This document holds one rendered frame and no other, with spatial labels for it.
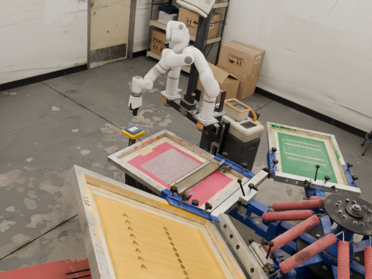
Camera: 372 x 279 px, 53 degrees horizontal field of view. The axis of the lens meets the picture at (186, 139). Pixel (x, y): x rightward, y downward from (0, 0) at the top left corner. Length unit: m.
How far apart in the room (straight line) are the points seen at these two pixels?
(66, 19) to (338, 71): 3.98
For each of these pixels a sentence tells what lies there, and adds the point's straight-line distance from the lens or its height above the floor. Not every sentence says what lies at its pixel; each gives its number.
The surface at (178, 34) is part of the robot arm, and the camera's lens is 2.78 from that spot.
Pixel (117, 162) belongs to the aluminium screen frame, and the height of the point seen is 0.99.
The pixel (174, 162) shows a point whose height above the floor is 0.96.
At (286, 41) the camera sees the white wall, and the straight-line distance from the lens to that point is 6.09.
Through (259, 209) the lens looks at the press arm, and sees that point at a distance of 2.26.
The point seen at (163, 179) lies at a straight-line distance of 2.44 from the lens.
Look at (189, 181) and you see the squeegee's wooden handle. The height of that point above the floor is 0.99.
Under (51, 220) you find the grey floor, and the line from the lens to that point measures 3.53.
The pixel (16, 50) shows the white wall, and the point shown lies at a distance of 5.61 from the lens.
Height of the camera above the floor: 2.45
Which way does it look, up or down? 31 degrees down
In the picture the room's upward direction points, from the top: 10 degrees clockwise
